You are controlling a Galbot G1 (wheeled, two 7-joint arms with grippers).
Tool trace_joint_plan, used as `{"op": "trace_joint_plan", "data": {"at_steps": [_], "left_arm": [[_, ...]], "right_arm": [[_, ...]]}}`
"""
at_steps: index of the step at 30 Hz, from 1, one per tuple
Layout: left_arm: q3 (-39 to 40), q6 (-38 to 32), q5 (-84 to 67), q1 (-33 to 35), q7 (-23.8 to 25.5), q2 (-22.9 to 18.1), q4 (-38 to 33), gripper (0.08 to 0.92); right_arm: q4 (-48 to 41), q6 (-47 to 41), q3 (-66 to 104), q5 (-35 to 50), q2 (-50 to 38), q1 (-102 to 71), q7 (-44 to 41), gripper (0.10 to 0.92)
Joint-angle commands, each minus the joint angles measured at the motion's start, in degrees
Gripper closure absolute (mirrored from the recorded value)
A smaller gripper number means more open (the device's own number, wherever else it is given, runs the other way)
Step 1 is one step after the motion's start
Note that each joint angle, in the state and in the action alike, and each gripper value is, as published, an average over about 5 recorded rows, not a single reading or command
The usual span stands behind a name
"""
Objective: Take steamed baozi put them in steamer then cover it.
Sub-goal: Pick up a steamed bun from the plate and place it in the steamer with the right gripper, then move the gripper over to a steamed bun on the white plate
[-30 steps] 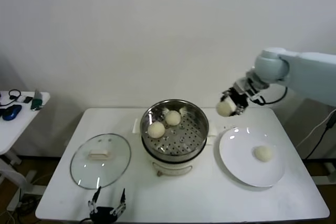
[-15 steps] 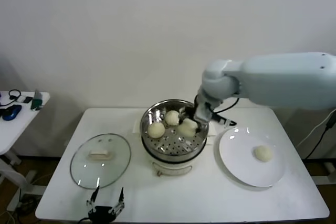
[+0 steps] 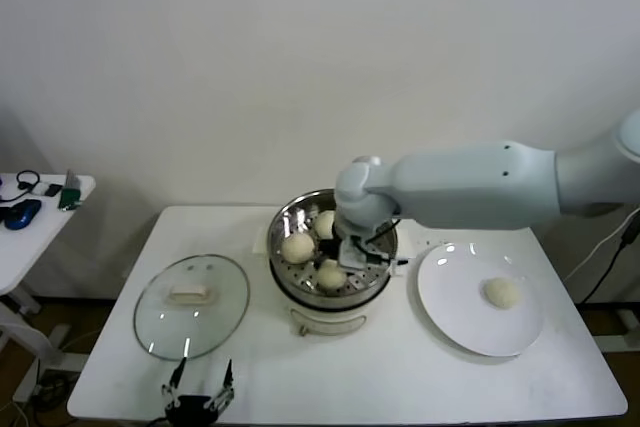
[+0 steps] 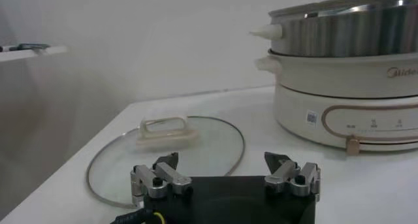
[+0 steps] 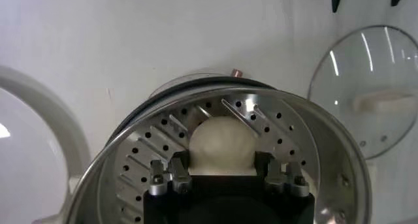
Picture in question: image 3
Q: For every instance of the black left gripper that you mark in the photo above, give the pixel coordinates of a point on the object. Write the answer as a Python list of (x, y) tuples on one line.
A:
[(192, 414)]

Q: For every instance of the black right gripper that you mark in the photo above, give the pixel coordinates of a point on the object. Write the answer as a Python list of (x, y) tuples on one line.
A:
[(331, 248)]

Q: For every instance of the white steamed baozi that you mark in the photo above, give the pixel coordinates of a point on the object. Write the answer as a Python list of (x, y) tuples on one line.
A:
[(298, 248), (501, 293), (324, 224), (330, 277)]

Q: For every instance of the round glass lid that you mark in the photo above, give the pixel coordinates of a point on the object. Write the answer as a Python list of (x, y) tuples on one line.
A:
[(220, 297)]

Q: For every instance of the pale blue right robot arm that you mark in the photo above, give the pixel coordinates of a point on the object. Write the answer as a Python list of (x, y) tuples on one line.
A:
[(475, 187)]

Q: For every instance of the steel steamer basket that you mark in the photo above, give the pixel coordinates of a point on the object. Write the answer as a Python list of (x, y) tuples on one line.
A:
[(287, 219)]

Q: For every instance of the white round plate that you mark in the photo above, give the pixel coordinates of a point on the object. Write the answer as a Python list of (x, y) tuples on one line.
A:
[(450, 307)]

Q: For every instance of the white rounded side table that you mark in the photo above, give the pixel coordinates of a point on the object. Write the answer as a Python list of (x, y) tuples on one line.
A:
[(30, 247)]

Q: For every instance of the green and grey tool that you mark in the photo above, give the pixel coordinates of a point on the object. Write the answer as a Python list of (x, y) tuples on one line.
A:
[(69, 197)]

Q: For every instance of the small white black device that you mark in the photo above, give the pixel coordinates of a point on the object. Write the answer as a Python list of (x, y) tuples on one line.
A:
[(47, 190)]

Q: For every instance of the blue computer mouse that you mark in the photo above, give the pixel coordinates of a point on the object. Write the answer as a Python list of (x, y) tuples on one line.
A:
[(22, 214)]

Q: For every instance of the black headset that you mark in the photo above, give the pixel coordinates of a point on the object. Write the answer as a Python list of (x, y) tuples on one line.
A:
[(27, 178)]

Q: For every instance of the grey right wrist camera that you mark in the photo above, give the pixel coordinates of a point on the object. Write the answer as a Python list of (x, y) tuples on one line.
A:
[(354, 254)]

